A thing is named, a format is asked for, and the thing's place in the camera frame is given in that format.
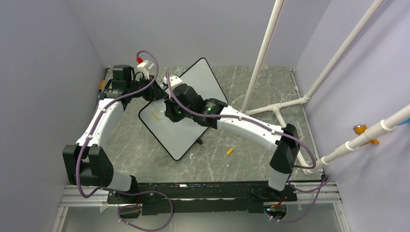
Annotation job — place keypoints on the yellow marker cap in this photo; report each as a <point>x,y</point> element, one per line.
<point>229,151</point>

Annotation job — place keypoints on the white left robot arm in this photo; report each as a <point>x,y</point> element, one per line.
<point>86,162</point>

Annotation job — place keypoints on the yellow handled tool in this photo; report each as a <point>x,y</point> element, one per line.
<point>101,86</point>

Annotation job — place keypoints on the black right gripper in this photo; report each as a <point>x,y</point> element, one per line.
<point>169,112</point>

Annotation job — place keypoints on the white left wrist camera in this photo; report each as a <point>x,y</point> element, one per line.
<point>144,66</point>

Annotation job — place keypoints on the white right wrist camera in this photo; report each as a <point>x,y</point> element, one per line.
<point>175,81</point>

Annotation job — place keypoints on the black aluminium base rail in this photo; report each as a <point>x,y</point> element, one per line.
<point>198,197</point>

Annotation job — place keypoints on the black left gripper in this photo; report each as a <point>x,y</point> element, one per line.
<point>155,93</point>

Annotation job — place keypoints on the white pvc pipe frame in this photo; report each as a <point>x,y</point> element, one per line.
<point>383,127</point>

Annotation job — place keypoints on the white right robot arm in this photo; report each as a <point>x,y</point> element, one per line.
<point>282,141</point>

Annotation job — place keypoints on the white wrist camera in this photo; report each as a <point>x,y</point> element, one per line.
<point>175,81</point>
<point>144,66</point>

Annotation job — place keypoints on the black framed whiteboard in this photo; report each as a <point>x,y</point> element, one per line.
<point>200,84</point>

